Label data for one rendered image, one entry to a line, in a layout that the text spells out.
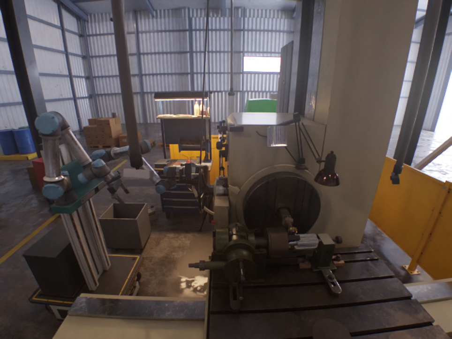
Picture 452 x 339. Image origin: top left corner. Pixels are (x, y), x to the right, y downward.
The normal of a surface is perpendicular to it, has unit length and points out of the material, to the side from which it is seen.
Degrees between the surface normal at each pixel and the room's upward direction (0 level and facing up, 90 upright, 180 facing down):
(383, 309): 0
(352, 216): 90
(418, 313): 0
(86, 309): 0
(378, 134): 90
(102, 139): 90
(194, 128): 90
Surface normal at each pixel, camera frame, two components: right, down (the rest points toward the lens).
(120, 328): 0.00, -0.93
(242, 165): 0.02, 0.36
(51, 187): 0.38, 0.45
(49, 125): 0.42, 0.20
